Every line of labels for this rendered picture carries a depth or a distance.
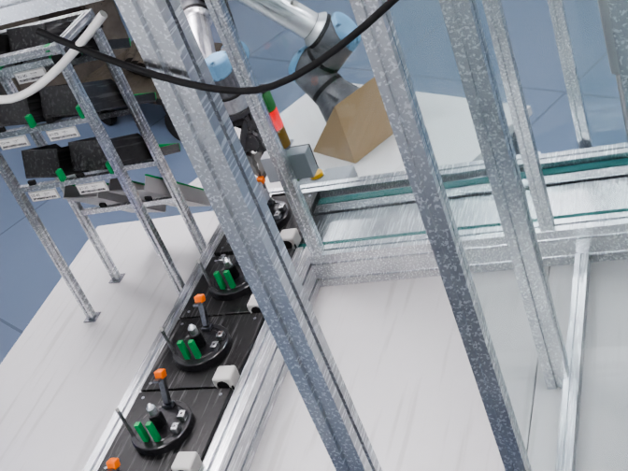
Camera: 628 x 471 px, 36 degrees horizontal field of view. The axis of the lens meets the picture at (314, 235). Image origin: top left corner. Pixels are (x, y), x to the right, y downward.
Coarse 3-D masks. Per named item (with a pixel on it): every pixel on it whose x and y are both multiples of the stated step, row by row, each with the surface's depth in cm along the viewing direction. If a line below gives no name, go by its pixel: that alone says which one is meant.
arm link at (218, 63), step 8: (208, 56) 249; (216, 56) 247; (224, 56) 246; (208, 64) 246; (216, 64) 245; (224, 64) 246; (216, 72) 246; (224, 72) 246; (232, 72) 248; (216, 80) 247; (224, 80) 247; (232, 80) 248; (224, 96) 250; (232, 96) 250
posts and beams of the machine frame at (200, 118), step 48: (0, 0) 111; (48, 0) 110; (96, 0) 108; (144, 0) 101; (144, 48) 105; (192, 48) 107; (192, 96) 107; (192, 144) 111; (240, 144) 115; (240, 192) 114; (240, 240) 118; (288, 288) 123; (288, 336) 127; (336, 384) 134; (336, 432) 136
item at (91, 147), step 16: (80, 144) 246; (96, 144) 243; (128, 144) 249; (144, 144) 254; (160, 144) 269; (176, 144) 265; (80, 160) 247; (96, 160) 245; (128, 160) 249; (144, 160) 254
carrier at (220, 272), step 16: (224, 256) 257; (208, 272) 254; (224, 272) 238; (240, 272) 245; (208, 288) 244; (224, 288) 241; (240, 288) 239; (192, 304) 244; (208, 304) 242; (224, 304) 239; (240, 304) 237; (256, 304) 232
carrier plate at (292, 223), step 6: (276, 198) 273; (282, 198) 272; (288, 204) 268; (288, 222) 260; (294, 222) 259; (282, 228) 259; (288, 228) 258; (300, 234) 255; (222, 240) 264; (222, 246) 262; (228, 246) 261; (294, 246) 251; (216, 252) 260; (222, 252) 259; (228, 252) 259
